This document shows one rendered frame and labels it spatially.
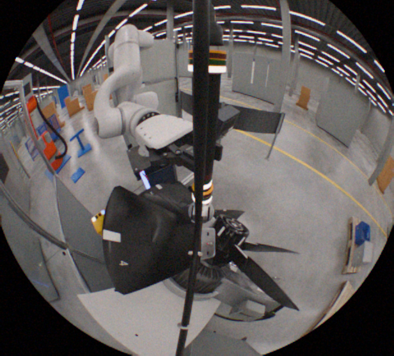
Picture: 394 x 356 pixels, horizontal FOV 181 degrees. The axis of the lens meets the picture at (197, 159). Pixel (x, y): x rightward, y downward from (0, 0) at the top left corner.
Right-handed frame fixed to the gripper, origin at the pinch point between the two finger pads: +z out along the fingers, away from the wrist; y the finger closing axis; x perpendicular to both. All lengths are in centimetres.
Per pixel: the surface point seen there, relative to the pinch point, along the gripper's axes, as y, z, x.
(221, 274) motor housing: 9.4, 16.9, -33.6
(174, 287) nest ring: 22.7, 9.1, -31.9
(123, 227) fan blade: 17.3, -3.7, -7.4
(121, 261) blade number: 21.7, 1.1, -7.9
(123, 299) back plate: 35.1, 4.5, -21.7
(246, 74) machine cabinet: -595, -231, -44
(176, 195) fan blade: -3.3, -14.7, -30.6
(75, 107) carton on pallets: 36, -923, -108
